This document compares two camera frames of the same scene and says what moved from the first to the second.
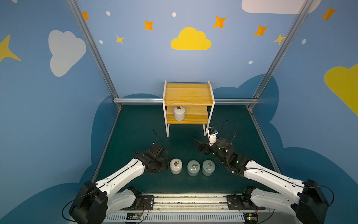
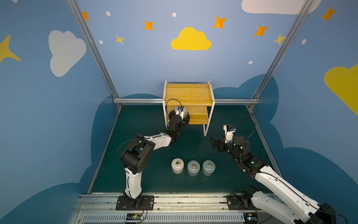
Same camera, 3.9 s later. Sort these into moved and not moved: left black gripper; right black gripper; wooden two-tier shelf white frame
Moved: left black gripper; right black gripper
Not moved: wooden two-tier shelf white frame
